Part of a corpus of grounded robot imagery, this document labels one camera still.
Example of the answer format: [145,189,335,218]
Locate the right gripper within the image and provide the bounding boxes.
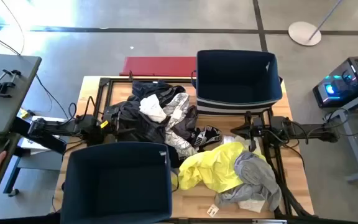
[230,110,272,152]

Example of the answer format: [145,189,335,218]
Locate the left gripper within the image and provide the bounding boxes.
[101,107,135,142]

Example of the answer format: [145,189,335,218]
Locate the black white logo briefs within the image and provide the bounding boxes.
[193,125,223,149]

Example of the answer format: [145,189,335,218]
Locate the white cloth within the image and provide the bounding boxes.
[139,94,168,123]

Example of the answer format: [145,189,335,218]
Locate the yellow garment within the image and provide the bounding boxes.
[178,141,267,194]

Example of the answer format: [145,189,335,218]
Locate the dark olive grey garment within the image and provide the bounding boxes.
[178,105,199,140]

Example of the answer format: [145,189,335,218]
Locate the white grey patterned garment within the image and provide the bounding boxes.
[162,92,199,158]

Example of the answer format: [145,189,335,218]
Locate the plain navy fabric bin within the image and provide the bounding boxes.
[60,141,180,224]

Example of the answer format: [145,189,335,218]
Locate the navy white striped fabric bin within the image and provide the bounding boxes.
[191,49,284,116]

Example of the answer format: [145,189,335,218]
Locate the red mat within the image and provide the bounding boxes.
[119,56,198,77]

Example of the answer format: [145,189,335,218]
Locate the black diagonal support beam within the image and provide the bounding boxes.
[11,116,68,156]

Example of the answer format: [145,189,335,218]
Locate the white paper tag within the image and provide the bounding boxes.
[206,204,220,218]

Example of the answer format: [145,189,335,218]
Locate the white papers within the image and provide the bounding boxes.
[19,114,67,156]

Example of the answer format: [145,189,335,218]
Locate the yellow black plug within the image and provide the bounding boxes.
[19,108,35,119]

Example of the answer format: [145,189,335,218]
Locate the black computer tower with lights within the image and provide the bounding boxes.
[312,55,358,109]

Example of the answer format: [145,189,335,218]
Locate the floor stand round white base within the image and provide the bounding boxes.
[288,0,344,47]

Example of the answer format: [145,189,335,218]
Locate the grey desk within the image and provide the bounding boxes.
[0,53,42,212]

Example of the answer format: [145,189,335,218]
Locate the black desk clamp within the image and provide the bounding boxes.
[0,68,22,99]

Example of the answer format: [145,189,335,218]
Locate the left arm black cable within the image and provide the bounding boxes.
[68,95,98,124]

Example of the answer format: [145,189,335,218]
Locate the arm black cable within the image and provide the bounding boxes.
[259,119,309,149]
[68,95,98,124]

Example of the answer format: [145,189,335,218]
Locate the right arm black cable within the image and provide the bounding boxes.
[259,119,309,149]

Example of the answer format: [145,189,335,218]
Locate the black desk cable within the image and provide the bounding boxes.
[35,73,78,123]

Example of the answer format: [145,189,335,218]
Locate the silver metal bracket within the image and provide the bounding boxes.
[252,218,288,224]

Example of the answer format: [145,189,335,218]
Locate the black computer cable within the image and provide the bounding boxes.
[321,107,358,138]

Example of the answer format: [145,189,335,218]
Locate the grey metal table frame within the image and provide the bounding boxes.
[323,86,358,183]

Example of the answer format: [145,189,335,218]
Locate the thin light cable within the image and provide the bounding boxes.
[0,0,26,55]

